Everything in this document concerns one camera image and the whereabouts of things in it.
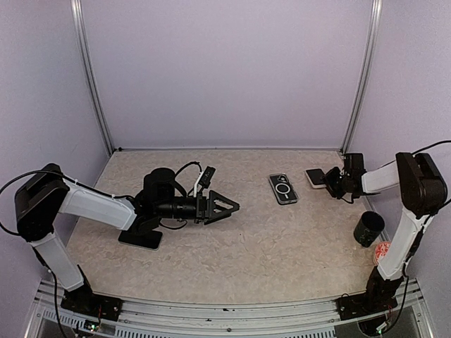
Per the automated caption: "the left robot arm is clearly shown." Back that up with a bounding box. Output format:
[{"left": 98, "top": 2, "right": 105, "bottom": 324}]
[{"left": 13, "top": 163, "right": 240, "bottom": 313}]

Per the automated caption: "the aluminium front rail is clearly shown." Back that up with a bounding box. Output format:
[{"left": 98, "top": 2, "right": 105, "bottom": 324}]
[{"left": 22, "top": 284, "right": 434, "bottom": 337}]

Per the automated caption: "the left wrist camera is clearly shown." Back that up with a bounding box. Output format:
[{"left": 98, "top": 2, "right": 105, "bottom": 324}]
[{"left": 193, "top": 166, "right": 216, "bottom": 197}]

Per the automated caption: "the aluminium corner post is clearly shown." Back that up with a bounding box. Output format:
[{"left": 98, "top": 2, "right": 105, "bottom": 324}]
[
  {"left": 70, "top": 0, "right": 115, "bottom": 156},
  {"left": 340, "top": 0, "right": 383, "bottom": 154}
]

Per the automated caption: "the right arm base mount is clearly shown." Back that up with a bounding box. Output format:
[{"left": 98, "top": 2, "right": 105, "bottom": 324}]
[{"left": 335, "top": 280, "right": 400, "bottom": 320}]

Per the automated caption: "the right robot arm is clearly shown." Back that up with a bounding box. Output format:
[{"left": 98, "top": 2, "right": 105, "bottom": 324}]
[{"left": 322, "top": 139, "right": 450, "bottom": 313}]

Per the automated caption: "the left aluminium corner post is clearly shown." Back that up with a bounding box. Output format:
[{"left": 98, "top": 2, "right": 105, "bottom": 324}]
[{"left": 70, "top": 0, "right": 115, "bottom": 156}]

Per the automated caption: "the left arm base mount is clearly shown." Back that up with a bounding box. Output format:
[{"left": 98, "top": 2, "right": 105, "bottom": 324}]
[{"left": 61, "top": 280, "right": 123, "bottom": 322}]

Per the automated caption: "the right aluminium corner post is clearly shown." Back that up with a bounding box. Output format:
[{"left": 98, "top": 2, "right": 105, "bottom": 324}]
[{"left": 340, "top": 0, "right": 383, "bottom": 154}]

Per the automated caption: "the red white patterned coaster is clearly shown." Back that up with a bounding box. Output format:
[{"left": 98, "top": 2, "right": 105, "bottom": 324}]
[{"left": 373, "top": 241, "right": 391, "bottom": 267}]

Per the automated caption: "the black cup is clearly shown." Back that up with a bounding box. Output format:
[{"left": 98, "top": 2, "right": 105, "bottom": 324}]
[{"left": 353, "top": 211, "right": 385, "bottom": 248}]

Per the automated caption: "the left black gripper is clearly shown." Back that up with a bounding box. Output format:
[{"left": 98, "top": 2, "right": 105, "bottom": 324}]
[{"left": 156, "top": 189, "right": 240, "bottom": 225}]

